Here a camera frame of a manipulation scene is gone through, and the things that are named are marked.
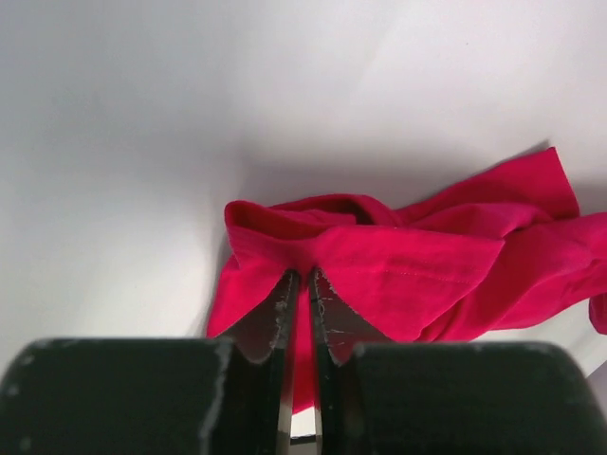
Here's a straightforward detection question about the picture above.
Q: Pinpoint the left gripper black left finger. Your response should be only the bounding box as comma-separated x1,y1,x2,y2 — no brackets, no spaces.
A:
1,270,300,454

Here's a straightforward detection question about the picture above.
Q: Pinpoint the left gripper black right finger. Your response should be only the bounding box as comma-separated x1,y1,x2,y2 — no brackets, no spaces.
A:
310,269,606,454

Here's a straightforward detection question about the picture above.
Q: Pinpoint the crimson red t shirt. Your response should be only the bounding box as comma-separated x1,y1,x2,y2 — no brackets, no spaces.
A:
206,145,607,418

